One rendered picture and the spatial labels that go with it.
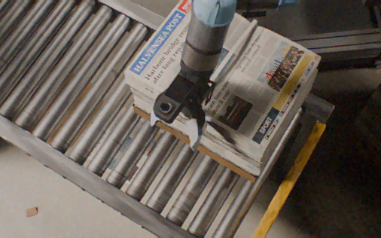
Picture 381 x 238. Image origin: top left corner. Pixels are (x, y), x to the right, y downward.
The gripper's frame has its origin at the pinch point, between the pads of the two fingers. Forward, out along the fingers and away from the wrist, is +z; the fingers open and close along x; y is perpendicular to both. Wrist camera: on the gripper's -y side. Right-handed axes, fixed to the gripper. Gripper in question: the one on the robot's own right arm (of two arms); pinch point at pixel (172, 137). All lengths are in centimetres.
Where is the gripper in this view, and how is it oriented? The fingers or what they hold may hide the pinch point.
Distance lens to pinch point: 109.4
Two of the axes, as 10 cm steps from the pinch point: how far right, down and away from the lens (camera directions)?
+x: -8.4, -4.8, 2.4
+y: 4.9, -4.8, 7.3
